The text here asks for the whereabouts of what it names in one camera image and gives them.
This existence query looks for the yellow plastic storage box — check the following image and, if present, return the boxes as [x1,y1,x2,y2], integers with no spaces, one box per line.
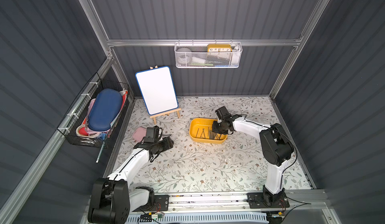
[189,118,228,144]

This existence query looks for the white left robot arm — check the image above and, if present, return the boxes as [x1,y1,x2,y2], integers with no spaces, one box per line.
[87,125,174,224]

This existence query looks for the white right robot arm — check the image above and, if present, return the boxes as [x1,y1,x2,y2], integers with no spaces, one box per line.
[212,106,295,196]

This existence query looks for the pink phone case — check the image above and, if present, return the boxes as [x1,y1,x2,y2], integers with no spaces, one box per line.
[132,127,146,142]

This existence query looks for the wooden easel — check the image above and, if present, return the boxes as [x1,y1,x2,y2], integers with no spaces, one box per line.
[145,66,181,123]

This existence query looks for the blue oval case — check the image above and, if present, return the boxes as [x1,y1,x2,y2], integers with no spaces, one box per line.
[87,89,123,132]

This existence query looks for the yellow clock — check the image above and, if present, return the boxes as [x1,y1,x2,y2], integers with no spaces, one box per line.
[207,44,232,53]

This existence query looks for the white board with blue frame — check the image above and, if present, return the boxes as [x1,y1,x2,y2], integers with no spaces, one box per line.
[135,66,179,115]

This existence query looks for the black wire side basket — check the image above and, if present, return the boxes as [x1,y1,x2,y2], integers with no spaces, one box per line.
[58,74,130,149]

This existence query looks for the white wire wall basket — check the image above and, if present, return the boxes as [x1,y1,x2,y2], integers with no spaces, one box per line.
[174,42,243,69]

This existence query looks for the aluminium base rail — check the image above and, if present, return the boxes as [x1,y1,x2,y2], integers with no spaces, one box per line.
[87,190,328,213]

